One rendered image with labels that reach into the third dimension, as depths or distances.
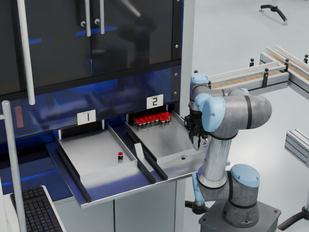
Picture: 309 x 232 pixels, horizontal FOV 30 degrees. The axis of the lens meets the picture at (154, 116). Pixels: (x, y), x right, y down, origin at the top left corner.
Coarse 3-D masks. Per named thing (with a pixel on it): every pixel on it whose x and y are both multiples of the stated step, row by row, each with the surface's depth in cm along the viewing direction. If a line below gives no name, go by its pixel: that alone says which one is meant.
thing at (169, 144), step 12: (180, 120) 279; (132, 132) 269; (144, 132) 273; (156, 132) 273; (168, 132) 273; (180, 132) 274; (144, 144) 258; (156, 144) 265; (168, 144) 265; (180, 144) 265; (204, 144) 262; (156, 156) 256; (168, 156) 252; (180, 156) 255
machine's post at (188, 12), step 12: (192, 0) 253; (192, 12) 256; (192, 24) 259; (192, 36) 262; (192, 48) 266; (180, 84) 273; (180, 96) 276; (180, 108) 280; (180, 180) 303; (180, 192) 308; (180, 204) 312; (180, 216) 316; (180, 228) 321
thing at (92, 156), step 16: (112, 128) 269; (64, 144) 263; (80, 144) 264; (96, 144) 264; (112, 144) 264; (80, 160) 253; (96, 160) 253; (112, 160) 253; (128, 160) 253; (80, 176) 238; (96, 176) 242
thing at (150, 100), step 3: (153, 96) 269; (156, 96) 269; (159, 96) 270; (162, 96) 271; (147, 99) 268; (150, 99) 269; (153, 99) 269; (159, 99) 271; (162, 99) 272; (147, 102) 269; (150, 102) 269; (156, 102) 271; (159, 102) 272; (162, 102) 273; (147, 105) 270; (150, 105) 270; (156, 105) 272; (159, 105) 273; (147, 108) 270
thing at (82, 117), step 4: (84, 112) 256; (88, 112) 257; (92, 112) 258; (80, 116) 256; (84, 116) 257; (92, 116) 259; (80, 120) 257; (84, 120) 258; (92, 120) 260; (80, 124) 258
